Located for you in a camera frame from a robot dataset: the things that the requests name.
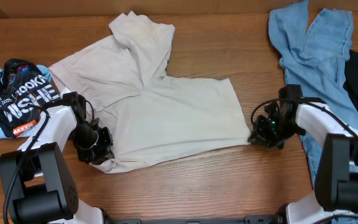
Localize beige shorts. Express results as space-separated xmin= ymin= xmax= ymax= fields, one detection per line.
xmin=50 ymin=12 xmax=250 ymax=174

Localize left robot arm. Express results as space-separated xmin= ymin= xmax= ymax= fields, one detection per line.
xmin=0 ymin=92 xmax=114 ymax=224

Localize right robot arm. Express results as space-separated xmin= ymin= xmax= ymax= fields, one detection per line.
xmin=248 ymin=85 xmax=358 ymax=223

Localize blue denim jeans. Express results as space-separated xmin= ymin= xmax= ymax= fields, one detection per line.
xmin=268 ymin=0 xmax=358 ymax=224

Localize black printed jersey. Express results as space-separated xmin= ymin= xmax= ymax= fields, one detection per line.
xmin=0 ymin=58 xmax=60 ymax=138

